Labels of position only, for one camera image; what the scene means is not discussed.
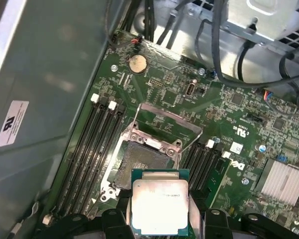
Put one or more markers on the silver finned heat sink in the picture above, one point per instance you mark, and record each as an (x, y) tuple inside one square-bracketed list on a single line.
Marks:
[(281, 181)]

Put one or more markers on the white case wall label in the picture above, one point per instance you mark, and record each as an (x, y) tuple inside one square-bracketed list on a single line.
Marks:
[(12, 124)]

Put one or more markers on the red black small connector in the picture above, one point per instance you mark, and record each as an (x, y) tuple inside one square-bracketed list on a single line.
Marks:
[(137, 40)]

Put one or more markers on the RAM slot with black clips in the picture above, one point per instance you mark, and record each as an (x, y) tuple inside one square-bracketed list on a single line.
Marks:
[(80, 159), (213, 156), (100, 159), (193, 161)]

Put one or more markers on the white motherboard sticker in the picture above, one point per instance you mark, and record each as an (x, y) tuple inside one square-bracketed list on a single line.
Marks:
[(236, 147)]

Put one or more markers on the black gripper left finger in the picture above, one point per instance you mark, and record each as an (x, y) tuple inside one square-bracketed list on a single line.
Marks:
[(114, 224)]

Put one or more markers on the CPU socket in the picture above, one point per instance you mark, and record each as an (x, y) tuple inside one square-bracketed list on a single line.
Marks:
[(139, 161)]

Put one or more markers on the round coin battery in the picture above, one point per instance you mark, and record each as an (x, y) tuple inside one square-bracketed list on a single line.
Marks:
[(138, 63)]

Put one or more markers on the black open PC case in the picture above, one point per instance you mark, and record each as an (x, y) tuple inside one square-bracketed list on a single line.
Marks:
[(52, 62)]

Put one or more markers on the silver metal drive cage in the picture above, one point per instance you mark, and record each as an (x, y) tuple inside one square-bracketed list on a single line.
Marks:
[(264, 25)]

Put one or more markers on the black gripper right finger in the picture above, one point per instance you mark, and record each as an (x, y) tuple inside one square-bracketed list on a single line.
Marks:
[(216, 224)]

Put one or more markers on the metal socket cover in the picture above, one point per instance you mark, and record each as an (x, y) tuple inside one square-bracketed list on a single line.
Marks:
[(164, 114)]

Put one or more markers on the green motherboard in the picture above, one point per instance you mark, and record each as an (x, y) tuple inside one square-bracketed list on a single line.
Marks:
[(164, 62)]

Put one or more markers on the silver green CPU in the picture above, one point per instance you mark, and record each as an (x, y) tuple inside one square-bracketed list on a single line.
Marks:
[(159, 206)]

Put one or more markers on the silver internal USB port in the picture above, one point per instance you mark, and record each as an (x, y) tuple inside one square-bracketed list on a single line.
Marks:
[(191, 88)]

